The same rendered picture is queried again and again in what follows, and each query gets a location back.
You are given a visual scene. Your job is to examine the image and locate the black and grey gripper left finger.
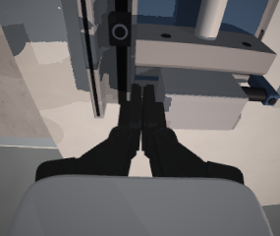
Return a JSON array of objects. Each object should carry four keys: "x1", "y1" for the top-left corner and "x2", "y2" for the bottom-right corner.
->
[{"x1": 35, "y1": 84, "x2": 141, "y2": 181}]

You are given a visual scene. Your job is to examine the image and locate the grey rectangular metal block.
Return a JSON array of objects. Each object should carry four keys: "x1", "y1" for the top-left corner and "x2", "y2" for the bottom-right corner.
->
[{"x1": 155, "y1": 67, "x2": 249, "y2": 131}]

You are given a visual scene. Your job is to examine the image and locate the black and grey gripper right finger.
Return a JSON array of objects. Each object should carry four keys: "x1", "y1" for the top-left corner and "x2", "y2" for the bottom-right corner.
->
[{"x1": 141, "y1": 85, "x2": 245, "y2": 185}]

